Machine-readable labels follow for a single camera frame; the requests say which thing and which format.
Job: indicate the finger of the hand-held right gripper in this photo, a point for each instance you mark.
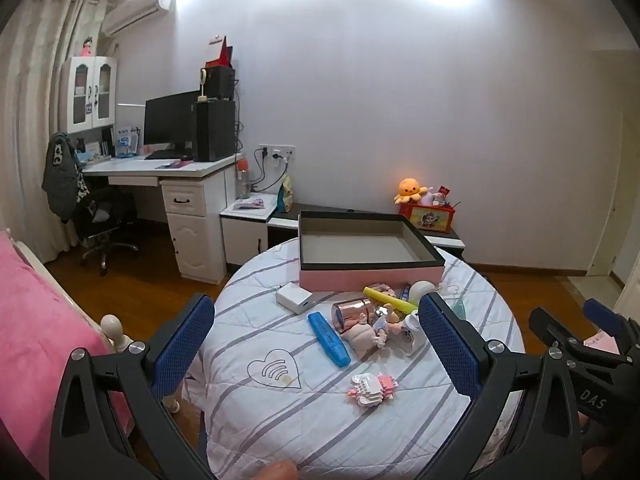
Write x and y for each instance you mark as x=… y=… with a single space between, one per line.
x=607 y=317
x=547 y=327

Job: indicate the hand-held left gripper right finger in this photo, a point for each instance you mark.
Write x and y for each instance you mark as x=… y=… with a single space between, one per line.
x=450 y=345

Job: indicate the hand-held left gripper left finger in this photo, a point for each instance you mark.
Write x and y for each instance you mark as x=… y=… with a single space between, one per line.
x=185 y=345

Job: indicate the teal round disc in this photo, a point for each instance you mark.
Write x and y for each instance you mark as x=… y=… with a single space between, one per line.
x=456 y=307

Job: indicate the white paper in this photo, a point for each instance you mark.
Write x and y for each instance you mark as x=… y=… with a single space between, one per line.
x=450 y=290

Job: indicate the white astronaut toy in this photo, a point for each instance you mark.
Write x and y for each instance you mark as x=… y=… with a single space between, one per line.
x=422 y=290

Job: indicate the yellow highlighter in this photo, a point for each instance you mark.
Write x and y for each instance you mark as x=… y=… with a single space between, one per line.
x=387 y=300

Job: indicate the small doll figure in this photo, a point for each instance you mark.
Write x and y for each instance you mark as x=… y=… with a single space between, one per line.
x=362 y=337

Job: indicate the pink block toy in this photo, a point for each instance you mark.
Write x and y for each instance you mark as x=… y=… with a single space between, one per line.
x=372 y=389

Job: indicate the small white box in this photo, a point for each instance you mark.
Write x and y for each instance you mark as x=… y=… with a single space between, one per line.
x=294 y=299

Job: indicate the pink tray box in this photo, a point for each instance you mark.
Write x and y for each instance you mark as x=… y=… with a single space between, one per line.
x=350 y=280

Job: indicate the pink printed blanket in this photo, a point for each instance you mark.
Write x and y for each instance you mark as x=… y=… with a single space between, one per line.
x=600 y=341

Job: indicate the blue candy strip packet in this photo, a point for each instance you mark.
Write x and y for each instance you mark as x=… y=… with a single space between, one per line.
x=405 y=291

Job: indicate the rose gold cup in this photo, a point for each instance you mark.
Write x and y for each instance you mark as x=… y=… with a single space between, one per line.
x=352 y=316

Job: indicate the black and white low cabinet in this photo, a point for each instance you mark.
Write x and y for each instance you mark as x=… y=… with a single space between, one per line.
x=450 y=240

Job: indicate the white striped quilt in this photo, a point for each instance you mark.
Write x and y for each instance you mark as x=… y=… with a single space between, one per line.
x=280 y=410

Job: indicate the white desk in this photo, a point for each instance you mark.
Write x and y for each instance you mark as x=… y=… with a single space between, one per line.
x=190 y=230

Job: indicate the white nightstand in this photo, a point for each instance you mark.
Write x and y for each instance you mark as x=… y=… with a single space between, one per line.
x=240 y=232

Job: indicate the red toy box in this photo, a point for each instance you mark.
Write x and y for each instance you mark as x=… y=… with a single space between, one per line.
x=425 y=219

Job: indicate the purple plush toy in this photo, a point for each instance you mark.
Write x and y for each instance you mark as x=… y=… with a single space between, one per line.
x=427 y=197

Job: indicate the black office chair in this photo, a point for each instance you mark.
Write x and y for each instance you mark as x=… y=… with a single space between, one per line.
x=107 y=210

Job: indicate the white door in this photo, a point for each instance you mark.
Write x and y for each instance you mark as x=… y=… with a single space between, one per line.
x=615 y=160

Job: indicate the orange octopus plush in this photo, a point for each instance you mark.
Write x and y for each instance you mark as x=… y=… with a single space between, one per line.
x=410 y=190

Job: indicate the clear bottle with red cap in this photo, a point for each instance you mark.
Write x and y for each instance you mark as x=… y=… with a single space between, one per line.
x=243 y=180

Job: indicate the blue snack bag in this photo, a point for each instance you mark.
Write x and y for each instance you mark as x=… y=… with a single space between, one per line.
x=285 y=195

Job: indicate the black keyboard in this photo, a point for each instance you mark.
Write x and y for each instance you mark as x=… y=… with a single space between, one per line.
x=162 y=155

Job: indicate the grey patterned jacket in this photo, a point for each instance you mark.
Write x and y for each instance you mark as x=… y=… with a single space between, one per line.
x=60 y=180

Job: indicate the blue document holder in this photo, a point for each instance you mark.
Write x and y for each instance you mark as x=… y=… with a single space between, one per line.
x=126 y=142

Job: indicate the black computer tower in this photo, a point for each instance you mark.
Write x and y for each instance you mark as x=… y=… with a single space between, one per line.
x=215 y=130

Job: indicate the black computer monitor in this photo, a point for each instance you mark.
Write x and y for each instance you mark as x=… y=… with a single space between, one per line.
x=167 y=120

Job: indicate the black speaker box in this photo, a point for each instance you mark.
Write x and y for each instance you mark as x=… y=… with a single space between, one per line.
x=222 y=82

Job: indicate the small cream webcam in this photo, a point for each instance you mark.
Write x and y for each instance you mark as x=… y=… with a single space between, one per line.
x=203 y=77

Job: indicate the white glass-door cabinet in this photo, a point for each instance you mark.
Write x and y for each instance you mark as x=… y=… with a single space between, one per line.
x=70 y=95

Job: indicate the beige curtain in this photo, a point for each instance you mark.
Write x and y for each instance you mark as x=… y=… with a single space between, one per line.
x=25 y=110

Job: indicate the red paper bag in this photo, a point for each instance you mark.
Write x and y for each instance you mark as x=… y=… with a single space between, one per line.
x=224 y=52

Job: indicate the small pink doll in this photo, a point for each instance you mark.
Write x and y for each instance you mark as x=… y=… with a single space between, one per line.
x=87 y=47

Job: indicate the white air conditioner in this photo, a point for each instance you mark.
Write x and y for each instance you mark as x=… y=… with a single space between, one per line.
x=140 y=10

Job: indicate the white wooden bed frame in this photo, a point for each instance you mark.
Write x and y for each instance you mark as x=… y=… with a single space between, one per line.
x=111 y=325

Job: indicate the white wall socket strip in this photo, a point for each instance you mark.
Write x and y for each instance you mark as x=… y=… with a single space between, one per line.
x=277 y=152

